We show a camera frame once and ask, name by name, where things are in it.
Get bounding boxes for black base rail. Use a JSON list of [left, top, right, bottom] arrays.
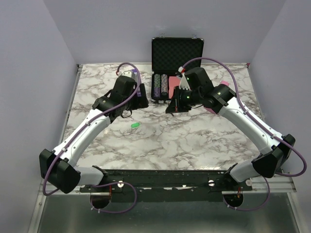
[[80, 169, 255, 202]]

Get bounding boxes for purple metronome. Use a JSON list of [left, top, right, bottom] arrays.
[[130, 69, 141, 97]]

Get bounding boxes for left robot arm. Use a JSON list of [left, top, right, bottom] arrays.
[[39, 75, 149, 194]]

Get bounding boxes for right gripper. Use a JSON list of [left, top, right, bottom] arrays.
[[166, 85, 202, 114]]

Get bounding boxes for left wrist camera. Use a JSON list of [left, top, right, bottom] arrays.
[[116, 70, 136, 80]]

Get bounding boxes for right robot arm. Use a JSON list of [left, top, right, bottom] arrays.
[[165, 67, 295, 190]]

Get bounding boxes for black poker chip case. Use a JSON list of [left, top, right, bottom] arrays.
[[151, 37, 204, 104]]

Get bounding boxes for pink box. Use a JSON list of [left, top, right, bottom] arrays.
[[204, 81, 229, 115]]

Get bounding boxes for green key tag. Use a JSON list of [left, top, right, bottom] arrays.
[[131, 122, 141, 128]]

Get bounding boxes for red playing card deck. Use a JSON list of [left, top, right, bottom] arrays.
[[168, 76, 180, 99]]

